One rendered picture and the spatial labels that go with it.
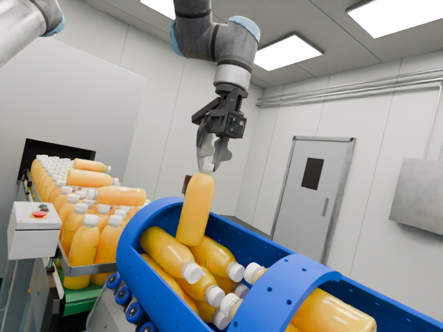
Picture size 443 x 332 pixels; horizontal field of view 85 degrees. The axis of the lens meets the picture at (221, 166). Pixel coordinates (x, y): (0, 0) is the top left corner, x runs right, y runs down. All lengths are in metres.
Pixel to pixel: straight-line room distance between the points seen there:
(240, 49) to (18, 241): 0.73
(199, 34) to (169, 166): 4.59
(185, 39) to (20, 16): 0.48
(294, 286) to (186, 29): 0.58
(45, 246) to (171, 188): 4.52
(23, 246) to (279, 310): 0.66
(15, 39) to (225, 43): 0.57
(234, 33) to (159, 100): 4.49
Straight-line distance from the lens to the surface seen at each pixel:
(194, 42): 0.68
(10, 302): 1.00
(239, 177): 6.03
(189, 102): 5.31
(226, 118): 0.57
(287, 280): 0.41
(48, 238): 0.84
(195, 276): 0.58
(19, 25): 0.95
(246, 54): 0.64
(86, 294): 0.90
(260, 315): 0.39
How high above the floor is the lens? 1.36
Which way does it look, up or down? 1 degrees down
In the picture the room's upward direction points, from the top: 13 degrees clockwise
